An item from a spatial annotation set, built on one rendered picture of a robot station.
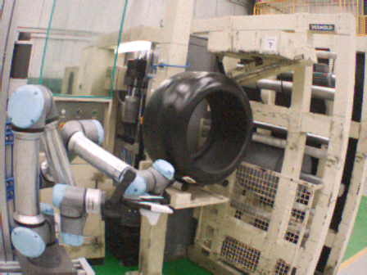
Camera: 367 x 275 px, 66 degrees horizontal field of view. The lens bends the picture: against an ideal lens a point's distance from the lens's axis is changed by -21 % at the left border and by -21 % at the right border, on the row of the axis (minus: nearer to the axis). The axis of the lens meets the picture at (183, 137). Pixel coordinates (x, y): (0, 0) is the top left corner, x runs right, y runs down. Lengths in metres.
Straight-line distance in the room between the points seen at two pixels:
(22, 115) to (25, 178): 0.18
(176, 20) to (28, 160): 1.41
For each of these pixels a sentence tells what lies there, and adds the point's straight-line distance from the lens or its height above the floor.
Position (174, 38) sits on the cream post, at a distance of 2.08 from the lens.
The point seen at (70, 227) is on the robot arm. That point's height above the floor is 0.96.
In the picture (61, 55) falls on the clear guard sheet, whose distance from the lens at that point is 2.17.
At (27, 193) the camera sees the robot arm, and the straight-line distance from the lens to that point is 1.00.
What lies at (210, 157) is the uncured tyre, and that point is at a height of 1.00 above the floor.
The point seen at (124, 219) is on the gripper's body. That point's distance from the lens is 0.97.
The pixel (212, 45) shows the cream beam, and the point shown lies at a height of 1.68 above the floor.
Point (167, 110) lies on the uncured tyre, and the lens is 1.65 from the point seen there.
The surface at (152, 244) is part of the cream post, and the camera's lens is 2.30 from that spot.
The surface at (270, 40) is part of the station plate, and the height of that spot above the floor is 1.72.
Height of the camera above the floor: 1.39
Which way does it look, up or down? 8 degrees down
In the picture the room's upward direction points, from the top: 7 degrees clockwise
